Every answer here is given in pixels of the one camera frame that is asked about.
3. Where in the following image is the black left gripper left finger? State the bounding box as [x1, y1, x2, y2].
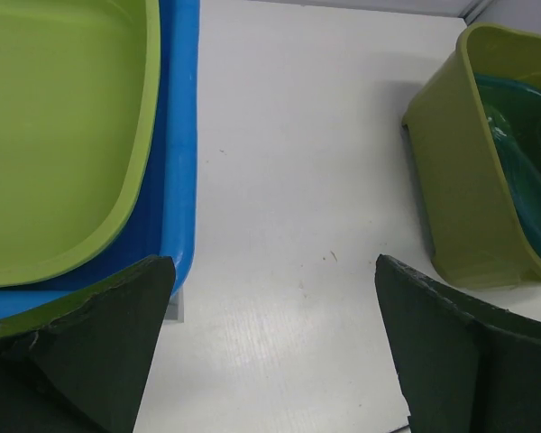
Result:
[0, 255, 176, 432]

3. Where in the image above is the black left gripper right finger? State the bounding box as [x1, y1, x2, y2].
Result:
[375, 255, 541, 432]

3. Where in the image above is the olive green slotted container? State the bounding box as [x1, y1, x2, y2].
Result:
[402, 23, 541, 289]

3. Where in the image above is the teal transparent plastic tub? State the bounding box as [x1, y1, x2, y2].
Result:
[472, 71, 541, 272]

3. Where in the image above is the blue plastic tub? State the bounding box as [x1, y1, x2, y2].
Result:
[0, 1, 200, 322]

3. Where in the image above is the lime green plastic tub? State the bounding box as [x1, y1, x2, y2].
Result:
[0, 1, 161, 287]

